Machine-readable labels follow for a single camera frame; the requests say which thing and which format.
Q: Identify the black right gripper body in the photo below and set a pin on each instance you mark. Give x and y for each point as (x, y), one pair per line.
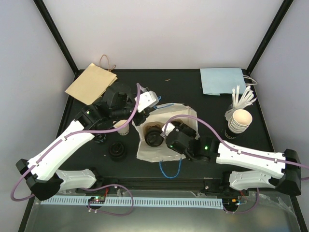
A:
(189, 131)

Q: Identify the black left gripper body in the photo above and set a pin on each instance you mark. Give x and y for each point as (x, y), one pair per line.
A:
(138, 121)

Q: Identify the black plastic cup lid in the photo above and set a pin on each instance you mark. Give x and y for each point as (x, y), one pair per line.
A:
(153, 137)

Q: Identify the blue checkered paper bag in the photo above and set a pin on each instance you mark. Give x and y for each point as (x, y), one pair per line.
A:
(164, 153)

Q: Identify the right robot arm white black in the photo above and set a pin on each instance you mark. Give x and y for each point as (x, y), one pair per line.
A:
(279, 171)

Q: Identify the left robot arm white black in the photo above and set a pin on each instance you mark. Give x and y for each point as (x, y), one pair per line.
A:
(42, 174)

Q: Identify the white paper coffee cup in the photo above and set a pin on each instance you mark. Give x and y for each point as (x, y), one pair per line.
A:
(122, 130)

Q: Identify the stack of black lids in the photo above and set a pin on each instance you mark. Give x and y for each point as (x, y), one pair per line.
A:
(117, 151)

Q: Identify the brown kraft paper bag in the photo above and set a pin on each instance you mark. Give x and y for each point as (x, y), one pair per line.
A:
(92, 82)

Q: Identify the stack of paper cups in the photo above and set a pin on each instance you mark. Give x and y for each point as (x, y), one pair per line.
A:
(238, 123)

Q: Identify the light blue paper bag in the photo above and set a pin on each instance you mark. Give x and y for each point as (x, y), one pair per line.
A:
(217, 81)

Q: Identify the small electronics board right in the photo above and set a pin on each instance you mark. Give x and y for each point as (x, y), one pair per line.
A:
(233, 202)

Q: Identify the small electronics board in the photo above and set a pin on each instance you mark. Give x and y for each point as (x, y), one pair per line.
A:
(233, 202)
(96, 200)

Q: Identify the small electronics board left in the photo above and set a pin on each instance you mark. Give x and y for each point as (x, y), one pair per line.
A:
(96, 200)

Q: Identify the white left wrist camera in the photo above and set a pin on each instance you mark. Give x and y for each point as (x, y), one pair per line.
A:
(147, 99)

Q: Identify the light blue slotted cable duct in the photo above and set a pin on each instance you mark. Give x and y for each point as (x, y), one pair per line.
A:
(138, 202)

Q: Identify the right black frame post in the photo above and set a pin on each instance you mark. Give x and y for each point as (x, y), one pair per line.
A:
(279, 16)

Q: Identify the black frame post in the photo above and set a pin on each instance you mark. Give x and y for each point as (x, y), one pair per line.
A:
(279, 16)
(56, 34)

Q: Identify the left black frame post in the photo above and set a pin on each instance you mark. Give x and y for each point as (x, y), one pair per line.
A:
(56, 34)

